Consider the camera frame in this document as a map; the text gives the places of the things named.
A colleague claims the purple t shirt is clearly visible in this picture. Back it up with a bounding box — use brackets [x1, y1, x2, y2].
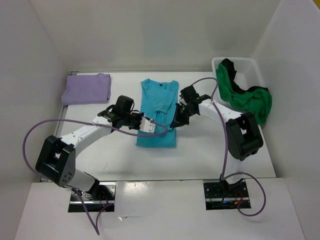
[61, 73, 112, 106]

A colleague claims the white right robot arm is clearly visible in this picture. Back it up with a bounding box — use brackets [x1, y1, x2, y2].
[170, 85, 264, 197]

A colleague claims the cyan t shirt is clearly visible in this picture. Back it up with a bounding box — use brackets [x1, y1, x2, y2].
[136, 78, 179, 148]

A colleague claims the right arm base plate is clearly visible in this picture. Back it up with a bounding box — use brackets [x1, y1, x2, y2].
[203, 179, 251, 211]

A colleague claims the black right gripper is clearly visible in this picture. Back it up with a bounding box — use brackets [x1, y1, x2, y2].
[170, 102, 196, 129]

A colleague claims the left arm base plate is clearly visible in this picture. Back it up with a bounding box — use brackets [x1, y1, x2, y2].
[68, 182, 117, 213]

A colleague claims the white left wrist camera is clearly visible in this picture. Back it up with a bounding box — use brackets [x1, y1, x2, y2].
[139, 116, 156, 133]

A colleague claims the white plastic laundry basket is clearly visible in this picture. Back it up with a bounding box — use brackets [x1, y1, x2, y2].
[211, 56, 265, 110]

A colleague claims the black t shirt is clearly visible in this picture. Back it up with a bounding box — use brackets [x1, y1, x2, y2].
[221, 58, 269, 94]

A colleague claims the aluminium table edge rail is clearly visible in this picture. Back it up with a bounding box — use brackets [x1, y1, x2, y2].
[39, 70, 217, 182]

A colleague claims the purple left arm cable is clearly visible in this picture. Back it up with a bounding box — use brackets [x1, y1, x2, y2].
[22, 118, 169, 236]

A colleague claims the green t shirt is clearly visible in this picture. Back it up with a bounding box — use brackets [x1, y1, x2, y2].
[216, 63, 272, 125]

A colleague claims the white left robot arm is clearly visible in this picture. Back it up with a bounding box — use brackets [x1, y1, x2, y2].
[35, 95, 146, 200]

